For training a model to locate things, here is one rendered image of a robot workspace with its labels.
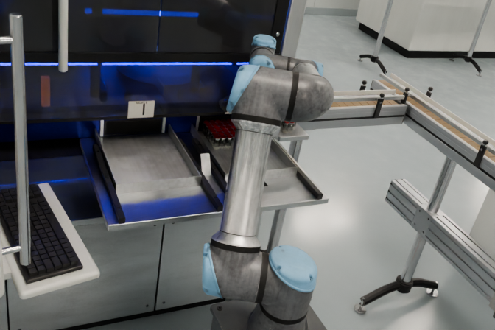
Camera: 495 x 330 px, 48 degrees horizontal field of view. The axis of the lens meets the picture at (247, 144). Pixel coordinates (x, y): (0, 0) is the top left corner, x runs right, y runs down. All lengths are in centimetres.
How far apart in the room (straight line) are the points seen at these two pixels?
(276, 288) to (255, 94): 43
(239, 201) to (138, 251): 97
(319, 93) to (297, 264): 39
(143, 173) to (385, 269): 167
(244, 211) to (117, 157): 68
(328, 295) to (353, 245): 46
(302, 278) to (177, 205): 52
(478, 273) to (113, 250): 141
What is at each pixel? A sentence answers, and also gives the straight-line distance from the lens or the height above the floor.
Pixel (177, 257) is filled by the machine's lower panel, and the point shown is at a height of 36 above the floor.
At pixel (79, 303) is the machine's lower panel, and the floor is 21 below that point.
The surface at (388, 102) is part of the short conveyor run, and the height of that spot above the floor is 93.
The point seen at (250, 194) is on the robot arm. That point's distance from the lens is 125.
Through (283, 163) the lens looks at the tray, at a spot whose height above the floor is 88.
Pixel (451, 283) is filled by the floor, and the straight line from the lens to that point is 317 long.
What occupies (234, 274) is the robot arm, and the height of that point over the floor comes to 99.
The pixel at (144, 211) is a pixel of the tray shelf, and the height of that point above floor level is 88.
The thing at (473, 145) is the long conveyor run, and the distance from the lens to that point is 236.
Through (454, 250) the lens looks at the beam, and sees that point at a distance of 248.
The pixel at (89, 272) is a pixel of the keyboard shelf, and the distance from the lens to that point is 151.
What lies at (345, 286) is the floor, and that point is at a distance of 287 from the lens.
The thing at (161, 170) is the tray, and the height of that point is 88.
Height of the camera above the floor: 182
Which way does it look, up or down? 28 degrees down
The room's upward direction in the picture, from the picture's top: 10 degrees clockwise
